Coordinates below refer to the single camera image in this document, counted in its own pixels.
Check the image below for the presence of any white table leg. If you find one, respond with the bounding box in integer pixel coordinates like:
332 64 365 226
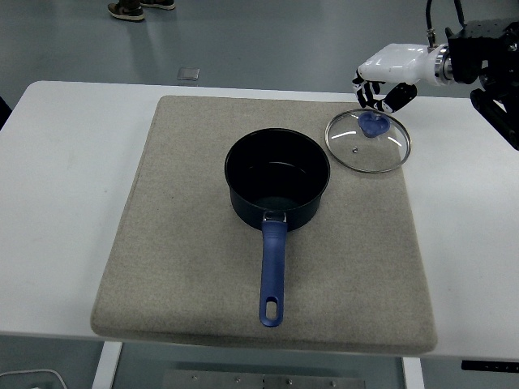
92 342 123 389
401 356 426 389

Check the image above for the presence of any person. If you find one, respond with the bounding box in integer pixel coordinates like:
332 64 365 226
107 0 177 22

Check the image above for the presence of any beige fabric mat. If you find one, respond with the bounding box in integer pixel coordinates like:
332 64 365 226
89 95 439 354

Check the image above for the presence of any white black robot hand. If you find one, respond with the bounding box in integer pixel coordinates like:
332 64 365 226
351 43 439 113

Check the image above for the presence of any black flat bar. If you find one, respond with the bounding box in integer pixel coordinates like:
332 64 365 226
461 359 519 372

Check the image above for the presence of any black saucepan with blue handle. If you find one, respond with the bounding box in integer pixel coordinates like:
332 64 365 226
224 127 332 327

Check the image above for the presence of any grey metal plate with screws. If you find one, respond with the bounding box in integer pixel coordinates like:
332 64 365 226
163 368 368 389

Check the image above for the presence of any glass pot lid blue knob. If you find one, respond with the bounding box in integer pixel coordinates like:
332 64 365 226
324 108 412 175

